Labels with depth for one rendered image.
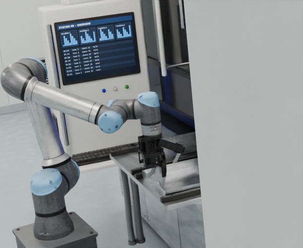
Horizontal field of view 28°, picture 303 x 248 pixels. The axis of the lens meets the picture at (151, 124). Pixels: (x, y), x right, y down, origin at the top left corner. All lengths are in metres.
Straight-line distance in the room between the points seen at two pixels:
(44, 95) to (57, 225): 0.49
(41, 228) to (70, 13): 1.15
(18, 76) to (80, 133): 0.99
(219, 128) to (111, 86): 2.51
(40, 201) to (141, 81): 1.09
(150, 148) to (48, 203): 0.42
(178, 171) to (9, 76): 0.80
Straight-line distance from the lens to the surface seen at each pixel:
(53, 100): 2.17
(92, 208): 4.54
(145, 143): 2.24
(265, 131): 0.54
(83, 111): 2.14
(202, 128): 0.67
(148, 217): 3.94
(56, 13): 3.02
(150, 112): 2.20
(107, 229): 4.20
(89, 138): 3.15
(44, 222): 2.33
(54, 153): 2.38
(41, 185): 2.27
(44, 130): 2.36
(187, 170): 2.56
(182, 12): 2.66
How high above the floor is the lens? 1.79
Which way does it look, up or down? 16 degrees down
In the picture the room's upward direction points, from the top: 6 degrees counter-clockwise
